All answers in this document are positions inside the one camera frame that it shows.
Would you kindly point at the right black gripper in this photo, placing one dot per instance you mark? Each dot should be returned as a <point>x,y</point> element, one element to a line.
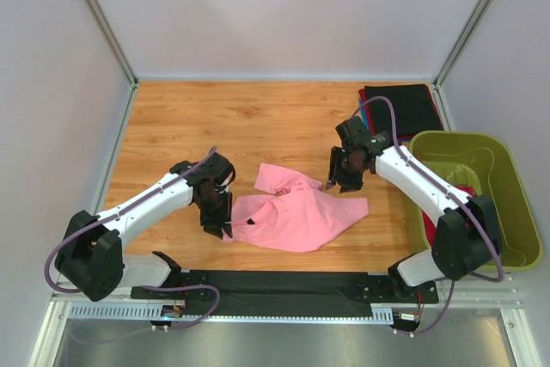
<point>341,174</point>

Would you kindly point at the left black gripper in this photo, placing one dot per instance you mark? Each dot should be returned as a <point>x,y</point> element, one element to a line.
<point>216,217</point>

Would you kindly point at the pink t-shirt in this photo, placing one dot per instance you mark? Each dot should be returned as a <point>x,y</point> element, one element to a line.
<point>291,213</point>

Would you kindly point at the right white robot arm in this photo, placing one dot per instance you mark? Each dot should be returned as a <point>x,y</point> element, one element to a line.
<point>467,229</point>

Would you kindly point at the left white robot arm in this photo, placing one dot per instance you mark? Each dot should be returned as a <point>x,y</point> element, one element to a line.
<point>93,253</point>

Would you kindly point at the folded blue t-shirt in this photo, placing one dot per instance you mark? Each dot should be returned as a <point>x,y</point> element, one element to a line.
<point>365,114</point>

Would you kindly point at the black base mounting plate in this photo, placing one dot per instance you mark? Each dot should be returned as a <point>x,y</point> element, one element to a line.
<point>303,294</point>

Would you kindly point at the magenta t-shirt in bin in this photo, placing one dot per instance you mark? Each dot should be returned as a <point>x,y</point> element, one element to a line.
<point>430,220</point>

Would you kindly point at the olive green plastic bin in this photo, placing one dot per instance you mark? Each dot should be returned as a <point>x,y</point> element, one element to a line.
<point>482,165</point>

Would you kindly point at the slotted grey cable duct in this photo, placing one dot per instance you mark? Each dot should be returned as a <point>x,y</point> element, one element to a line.
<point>159,312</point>

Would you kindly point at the right aluminium frame post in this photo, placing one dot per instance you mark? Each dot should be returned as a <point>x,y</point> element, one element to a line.
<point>472,22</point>

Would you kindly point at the aluminium frame post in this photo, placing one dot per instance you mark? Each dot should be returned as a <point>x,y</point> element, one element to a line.
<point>472,22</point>
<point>108,34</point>

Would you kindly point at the left aluminium frame post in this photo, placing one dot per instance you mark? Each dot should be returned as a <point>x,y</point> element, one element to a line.
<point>108,34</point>

